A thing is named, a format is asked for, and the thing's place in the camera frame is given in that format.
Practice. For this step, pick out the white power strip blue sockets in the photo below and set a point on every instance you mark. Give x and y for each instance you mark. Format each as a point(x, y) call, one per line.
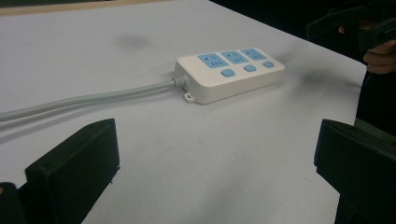
point(227, 76)

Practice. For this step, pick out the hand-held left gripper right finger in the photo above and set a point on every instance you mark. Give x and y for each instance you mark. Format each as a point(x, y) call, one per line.
point(358, 161)

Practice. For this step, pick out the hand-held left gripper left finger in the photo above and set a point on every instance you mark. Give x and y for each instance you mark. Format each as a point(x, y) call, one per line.
point(74, 168)

